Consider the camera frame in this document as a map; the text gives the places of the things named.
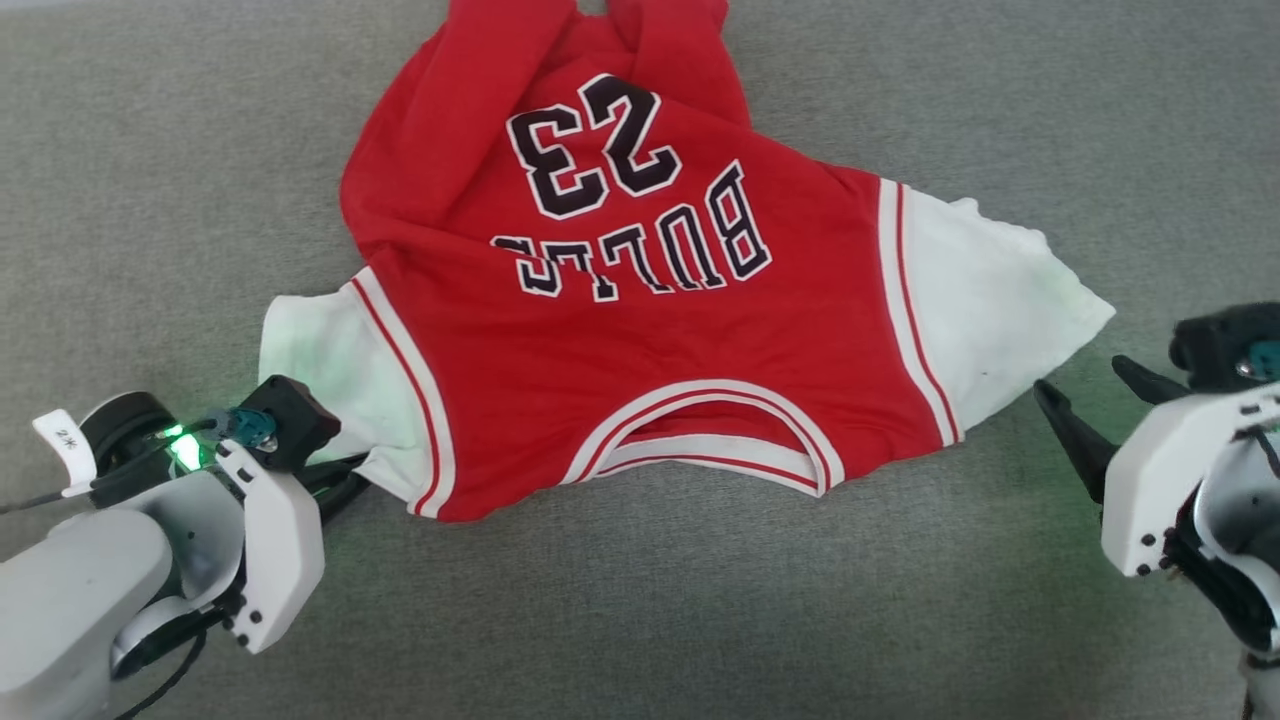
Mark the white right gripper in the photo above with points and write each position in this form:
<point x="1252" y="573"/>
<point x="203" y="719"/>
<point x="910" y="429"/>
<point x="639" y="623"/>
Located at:
<point x="1150" y="480"/>

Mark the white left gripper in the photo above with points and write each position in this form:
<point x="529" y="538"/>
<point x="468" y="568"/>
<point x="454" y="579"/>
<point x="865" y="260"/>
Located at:
<point x="275" y="560"/>

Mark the red Bulls jersey shirt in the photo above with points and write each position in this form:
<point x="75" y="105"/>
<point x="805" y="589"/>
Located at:
<point x="650" y="340"/>

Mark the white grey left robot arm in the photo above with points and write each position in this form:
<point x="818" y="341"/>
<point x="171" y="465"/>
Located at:
<point x="70" y="600"/>

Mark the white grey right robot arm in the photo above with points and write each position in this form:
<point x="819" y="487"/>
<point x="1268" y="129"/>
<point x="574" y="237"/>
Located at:
<point x="1245" y="520"/>

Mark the white paper label tag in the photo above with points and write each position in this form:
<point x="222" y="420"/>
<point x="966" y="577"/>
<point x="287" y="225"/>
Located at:
<point x="65" y="445"/>

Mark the grey fabric sofa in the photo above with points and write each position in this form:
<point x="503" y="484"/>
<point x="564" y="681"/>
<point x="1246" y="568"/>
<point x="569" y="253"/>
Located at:
<point x="640" y="620"/>

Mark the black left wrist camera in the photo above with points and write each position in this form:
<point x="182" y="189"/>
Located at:
<point x="295" y="420"/>

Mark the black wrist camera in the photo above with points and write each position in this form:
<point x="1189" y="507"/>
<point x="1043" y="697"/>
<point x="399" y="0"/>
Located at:
<point x="295" y="420"/>
<point x="1215" y="345"/>

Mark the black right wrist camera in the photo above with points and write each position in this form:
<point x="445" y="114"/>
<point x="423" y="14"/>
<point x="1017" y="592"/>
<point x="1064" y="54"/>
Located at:
<point x="1215" y="345"/>

